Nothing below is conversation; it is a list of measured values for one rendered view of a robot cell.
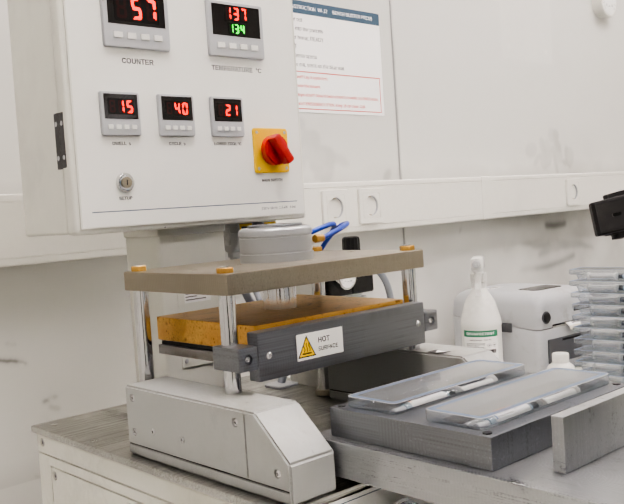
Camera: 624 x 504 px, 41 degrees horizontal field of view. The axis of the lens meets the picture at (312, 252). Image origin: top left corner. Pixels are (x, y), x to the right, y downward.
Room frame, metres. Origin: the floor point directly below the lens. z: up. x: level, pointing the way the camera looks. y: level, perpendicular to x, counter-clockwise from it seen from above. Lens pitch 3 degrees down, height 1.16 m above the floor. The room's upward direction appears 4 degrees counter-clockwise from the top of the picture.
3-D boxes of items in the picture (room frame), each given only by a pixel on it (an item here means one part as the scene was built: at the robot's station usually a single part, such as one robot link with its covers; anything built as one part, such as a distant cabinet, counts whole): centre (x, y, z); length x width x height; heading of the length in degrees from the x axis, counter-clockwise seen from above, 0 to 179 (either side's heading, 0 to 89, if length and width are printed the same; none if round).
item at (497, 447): (0.71, -0.14, 0.98); 0.20 x 0.17 x 0.03; 132
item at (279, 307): (0.91, 0.03, 1.07); 0.22 x 0.17 x 0.10; 132
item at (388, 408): (0.74, -0.11, 0.99); 0.18 x 0.06 x 0.02; 132
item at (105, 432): (0.93, 0.06, 0.93); 0.46 x 0.35 x 0.01; 42
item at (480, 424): (0.68, -0.16, 0.99); 0.18 x 0.06 x 0.02; 132
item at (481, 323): (1.69, -0.33, 0.92); 0.09 x 0.08 x 0.25; 165
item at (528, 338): (1.80, -0.45, 0.88); 0.25 x 0.20 x 0.17; 38
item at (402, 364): (0.94, -0.12, 0.96); 0.26 x 0.05 x 0.07; 42
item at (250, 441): (0.76, 0.09, 0.96); 0.25 x 0.05 x 0.07; 42
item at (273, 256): (0.94, 0.04, 1.08); 0.31 x 0.24 x 0.13; 132
